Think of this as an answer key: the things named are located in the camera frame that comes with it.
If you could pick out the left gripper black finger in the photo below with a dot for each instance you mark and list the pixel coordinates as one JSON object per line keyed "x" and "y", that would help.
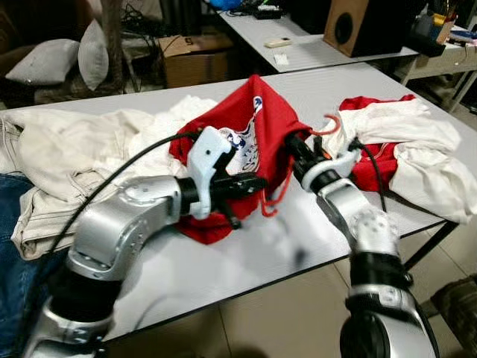
{"x": 252, "y": 186}

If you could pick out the red shirt with print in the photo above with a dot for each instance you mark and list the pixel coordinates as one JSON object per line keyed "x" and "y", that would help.
{"x": 276, "y": 127}

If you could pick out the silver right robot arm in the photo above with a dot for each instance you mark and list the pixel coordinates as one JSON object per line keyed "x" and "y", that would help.
{"x": 365, "y": 224}

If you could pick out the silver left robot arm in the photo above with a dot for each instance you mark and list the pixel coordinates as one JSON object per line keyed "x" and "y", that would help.
{"x": 123, "y": 224}

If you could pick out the small white card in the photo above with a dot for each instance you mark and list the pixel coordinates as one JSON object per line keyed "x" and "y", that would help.
{"x": 282, "y": 60}

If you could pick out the white desk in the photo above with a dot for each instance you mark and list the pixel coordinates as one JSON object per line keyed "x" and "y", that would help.
{"x": 313, "y": 56}

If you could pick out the white remote control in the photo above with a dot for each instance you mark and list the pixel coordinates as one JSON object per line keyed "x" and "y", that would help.
{"x": 279, "y": 42}

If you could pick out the white and red jacket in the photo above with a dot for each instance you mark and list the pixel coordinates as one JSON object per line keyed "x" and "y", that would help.
{"x": 425, "y": 171}

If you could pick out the brown cardboard box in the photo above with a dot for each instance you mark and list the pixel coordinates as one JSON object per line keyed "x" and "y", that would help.
{"x": 194, "y": 67}

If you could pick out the small black device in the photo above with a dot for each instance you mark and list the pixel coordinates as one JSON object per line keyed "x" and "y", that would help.
{"x": 267, "y": 12}

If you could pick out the wooden loudspeaker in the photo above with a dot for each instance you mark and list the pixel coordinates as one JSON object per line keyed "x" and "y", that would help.
{"x": 369, "y": 26}

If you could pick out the blue bag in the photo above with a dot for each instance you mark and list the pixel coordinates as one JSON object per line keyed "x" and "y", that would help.
{"x": 223, "y": 4}

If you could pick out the black table leg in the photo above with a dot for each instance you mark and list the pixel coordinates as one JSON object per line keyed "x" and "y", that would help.
{"x": 432, "y": 245}

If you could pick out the cream trousers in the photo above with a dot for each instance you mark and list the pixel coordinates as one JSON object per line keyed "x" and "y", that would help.
{"x": 67, "y": 156}

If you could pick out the beige desk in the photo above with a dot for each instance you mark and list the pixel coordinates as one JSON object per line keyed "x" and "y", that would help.
{"x": 440, "y": 63}

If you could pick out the black pen holder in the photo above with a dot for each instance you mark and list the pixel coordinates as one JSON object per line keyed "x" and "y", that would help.
{"x": 426, "y": 41}

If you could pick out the narrow grey pillow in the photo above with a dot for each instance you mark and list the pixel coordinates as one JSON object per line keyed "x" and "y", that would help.
{"x": 93, "y": 56}

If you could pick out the dark woven chair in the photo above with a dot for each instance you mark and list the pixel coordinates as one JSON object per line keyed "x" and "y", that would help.
{"x": 456, "y": 313}

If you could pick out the wide grey pillow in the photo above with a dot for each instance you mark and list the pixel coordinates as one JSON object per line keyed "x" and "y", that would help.
{"x": 45, "y": 63}

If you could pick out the blue jeans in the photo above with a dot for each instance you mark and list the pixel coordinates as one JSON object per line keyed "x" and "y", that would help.
{"x": 15, "y": 261}

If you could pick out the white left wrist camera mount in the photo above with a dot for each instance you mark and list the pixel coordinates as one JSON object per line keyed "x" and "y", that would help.
{"x": 209, "y": 153}

